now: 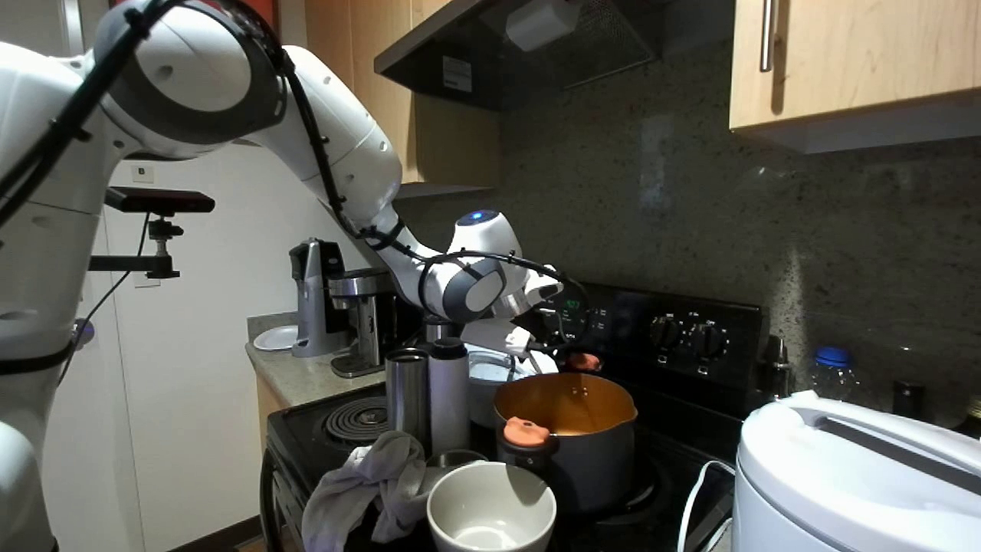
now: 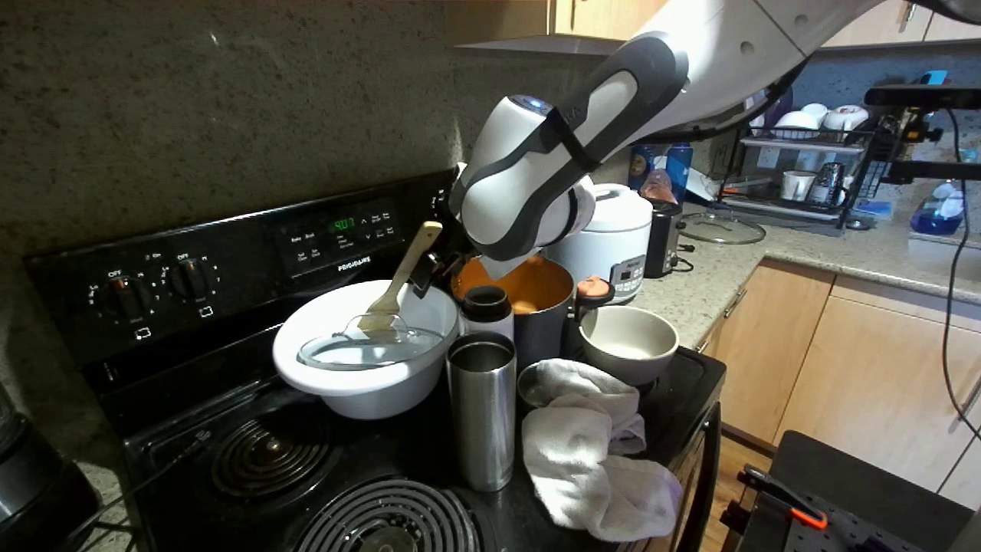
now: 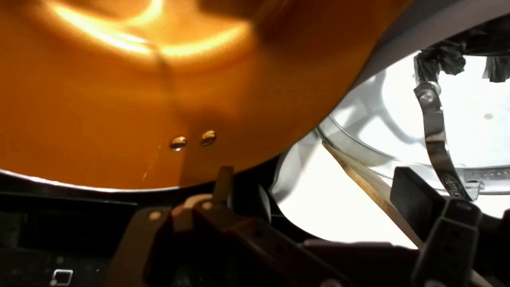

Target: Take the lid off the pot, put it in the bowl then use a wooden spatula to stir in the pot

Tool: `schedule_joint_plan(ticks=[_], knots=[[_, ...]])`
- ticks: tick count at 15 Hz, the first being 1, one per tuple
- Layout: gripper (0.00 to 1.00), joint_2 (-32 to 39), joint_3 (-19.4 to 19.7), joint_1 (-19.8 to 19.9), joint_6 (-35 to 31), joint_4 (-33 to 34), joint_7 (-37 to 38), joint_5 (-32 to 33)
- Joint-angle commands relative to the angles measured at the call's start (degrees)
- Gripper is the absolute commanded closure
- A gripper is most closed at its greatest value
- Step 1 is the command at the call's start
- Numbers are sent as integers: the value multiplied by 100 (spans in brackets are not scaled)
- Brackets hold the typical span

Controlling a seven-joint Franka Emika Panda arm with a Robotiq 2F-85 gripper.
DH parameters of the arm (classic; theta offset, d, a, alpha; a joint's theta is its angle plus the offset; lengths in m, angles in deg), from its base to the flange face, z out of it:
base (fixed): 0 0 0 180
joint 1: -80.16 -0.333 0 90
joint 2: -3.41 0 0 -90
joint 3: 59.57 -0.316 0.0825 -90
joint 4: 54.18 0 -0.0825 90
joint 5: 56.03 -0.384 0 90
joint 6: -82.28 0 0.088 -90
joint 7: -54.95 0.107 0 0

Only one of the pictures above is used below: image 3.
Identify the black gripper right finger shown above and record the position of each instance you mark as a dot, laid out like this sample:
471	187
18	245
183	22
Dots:
457	245

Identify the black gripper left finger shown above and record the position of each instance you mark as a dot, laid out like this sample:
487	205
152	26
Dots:
240	250

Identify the large white bowl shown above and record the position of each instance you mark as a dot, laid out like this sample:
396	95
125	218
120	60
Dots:
329	213

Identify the black kitchen stove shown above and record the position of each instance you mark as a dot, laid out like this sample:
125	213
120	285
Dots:
54	240

